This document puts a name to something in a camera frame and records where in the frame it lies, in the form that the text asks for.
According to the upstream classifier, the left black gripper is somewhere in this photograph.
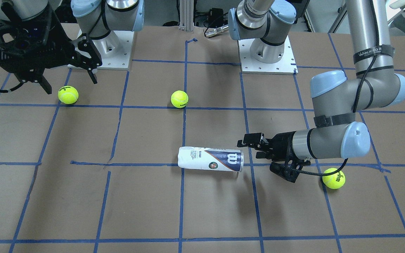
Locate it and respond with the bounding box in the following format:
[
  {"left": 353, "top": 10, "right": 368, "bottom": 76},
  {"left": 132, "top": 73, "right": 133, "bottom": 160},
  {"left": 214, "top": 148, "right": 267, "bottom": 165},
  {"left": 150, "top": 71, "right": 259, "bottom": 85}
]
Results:
[{"left": 237, "top": 132, "right": 296, "bottom": 162}]

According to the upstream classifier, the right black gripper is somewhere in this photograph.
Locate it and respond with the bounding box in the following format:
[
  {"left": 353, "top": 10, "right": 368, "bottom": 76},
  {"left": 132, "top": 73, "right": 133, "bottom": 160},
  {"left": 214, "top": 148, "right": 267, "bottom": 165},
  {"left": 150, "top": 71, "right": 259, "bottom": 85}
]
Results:
[{"left": 0, "top": 5, "right": 102, "bottom": 95}]

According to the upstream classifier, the clear Wilson tennis ball can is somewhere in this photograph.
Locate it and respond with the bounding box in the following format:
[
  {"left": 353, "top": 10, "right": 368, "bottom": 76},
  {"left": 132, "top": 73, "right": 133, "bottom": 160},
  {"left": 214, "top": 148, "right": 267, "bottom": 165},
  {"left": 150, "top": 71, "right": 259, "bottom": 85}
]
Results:
[{"left": 178, "top": 146, "right": 244, "bottom": 173}]

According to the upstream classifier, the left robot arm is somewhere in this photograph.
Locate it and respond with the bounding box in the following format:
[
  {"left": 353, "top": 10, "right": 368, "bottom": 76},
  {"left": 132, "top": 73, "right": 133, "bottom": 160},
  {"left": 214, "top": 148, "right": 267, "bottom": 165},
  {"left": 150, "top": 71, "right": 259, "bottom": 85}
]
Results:
[{"left": 237, "top": 0, "right": 405, "bottom": 162}]

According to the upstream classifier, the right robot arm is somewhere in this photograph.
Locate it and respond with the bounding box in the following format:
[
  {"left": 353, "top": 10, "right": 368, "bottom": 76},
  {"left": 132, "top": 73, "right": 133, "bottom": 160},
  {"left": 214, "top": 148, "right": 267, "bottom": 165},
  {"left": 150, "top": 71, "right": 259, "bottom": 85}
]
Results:
[{"left": 0, "top": 0, "right": 144, "bottom": 94}]

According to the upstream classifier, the tennis ball near left gripper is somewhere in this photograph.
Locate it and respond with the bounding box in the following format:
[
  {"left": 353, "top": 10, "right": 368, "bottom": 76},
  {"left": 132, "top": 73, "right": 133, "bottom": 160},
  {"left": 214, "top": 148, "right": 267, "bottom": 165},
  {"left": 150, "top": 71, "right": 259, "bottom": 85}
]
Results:
[{"left": 322, "top": 171, "right": 346, "bottom": 189}]

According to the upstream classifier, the tennis ball centre front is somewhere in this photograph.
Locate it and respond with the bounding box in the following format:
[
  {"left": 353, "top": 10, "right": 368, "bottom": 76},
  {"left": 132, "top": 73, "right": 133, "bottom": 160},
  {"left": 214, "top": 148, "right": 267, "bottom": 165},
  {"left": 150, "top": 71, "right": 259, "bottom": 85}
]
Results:
[{"left": 171, "top": 91, "right": 189, "bottom": 109}]

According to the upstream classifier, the silver metal cylinder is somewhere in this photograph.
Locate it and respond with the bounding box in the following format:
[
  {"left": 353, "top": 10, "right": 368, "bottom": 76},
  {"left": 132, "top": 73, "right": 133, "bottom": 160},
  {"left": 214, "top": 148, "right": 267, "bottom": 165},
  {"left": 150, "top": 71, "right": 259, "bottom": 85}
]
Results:
[{"left": 204, "top": 25, "right": 229, "bottom": 38}]

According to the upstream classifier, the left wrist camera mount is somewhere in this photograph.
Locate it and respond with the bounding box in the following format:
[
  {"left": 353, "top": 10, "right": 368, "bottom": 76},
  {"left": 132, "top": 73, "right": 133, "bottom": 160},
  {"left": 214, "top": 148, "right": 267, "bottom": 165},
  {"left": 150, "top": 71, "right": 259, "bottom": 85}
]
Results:
[{"left": 270, "top": 157, "right": 311, "bottom": 183}]

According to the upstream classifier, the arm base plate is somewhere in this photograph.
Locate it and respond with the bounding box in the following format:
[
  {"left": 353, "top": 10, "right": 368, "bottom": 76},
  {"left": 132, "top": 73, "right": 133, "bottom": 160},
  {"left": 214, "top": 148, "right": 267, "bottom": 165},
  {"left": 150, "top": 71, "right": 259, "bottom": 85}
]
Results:
[
  {"left": 238, "top": 36, "right": 298, "bottom": 75},
  {"left": 92, "top": 30, "right": 135, "bottom": 70}
]

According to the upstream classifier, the aluminium frame post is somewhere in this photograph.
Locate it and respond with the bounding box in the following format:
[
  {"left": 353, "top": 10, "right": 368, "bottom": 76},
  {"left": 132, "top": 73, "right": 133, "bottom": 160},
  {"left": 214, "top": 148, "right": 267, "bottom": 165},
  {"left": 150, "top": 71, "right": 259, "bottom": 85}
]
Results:
[{"left": 178, "top": 0, "right": 195, "bottom": 33}]

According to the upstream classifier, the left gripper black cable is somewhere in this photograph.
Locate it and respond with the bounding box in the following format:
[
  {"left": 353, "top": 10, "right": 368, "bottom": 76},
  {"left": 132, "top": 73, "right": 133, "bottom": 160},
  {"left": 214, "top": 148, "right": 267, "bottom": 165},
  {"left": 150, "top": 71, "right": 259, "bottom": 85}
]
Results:
[{"left": 299, "top": 0, "right": 379, "bottom": 177}]

